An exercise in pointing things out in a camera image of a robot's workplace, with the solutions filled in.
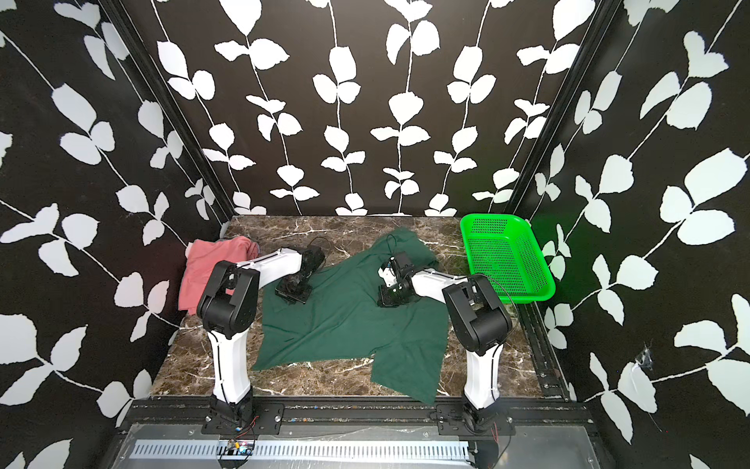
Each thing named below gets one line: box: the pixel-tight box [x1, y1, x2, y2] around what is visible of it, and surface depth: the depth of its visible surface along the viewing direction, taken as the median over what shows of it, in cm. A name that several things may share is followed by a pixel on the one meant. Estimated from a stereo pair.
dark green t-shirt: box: [252, 228, 449, 406], surface depth 91 cm
